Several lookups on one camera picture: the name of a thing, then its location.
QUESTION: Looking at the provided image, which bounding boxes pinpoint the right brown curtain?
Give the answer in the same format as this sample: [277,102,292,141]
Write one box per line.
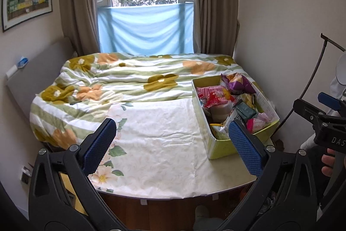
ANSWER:
[193,0,239,56]

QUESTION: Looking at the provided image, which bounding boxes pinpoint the grey headboard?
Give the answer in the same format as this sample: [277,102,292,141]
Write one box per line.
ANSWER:
[6,37,74,119]

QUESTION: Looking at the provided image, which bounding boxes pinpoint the green cardboard snack box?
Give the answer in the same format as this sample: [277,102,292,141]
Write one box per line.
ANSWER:
[192,75,280,160]

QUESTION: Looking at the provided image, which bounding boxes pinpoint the floral green striped quilt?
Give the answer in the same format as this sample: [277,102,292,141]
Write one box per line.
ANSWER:
[29,53,243,149]

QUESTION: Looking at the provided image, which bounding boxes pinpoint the blue window cloth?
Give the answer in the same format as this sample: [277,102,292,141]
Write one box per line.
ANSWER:
[97,3,194,56]

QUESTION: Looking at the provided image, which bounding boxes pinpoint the person's right hand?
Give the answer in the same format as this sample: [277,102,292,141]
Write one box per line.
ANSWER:
[321,148,335,178]

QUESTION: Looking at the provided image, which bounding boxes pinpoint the red pink snack bag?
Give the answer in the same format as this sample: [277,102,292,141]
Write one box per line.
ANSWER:
[196,86,236,108]

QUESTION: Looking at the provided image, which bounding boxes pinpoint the pink white snack bag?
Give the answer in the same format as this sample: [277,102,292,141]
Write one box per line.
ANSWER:
[246,113,271,134]

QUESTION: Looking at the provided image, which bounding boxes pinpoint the purple chip bag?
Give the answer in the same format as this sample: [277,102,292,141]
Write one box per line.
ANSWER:
[220,73,256,95]

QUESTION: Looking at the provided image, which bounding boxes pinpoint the gold yellow snack bag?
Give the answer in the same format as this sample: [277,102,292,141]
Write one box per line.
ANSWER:
[209,124,230,140]

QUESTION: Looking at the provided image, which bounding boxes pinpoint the blue white item on headboard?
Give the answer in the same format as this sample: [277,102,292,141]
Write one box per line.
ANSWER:
[6,56,29,79]

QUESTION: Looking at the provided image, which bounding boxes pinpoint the dark green packet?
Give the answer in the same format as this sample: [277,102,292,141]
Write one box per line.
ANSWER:
[235,101,258,122]

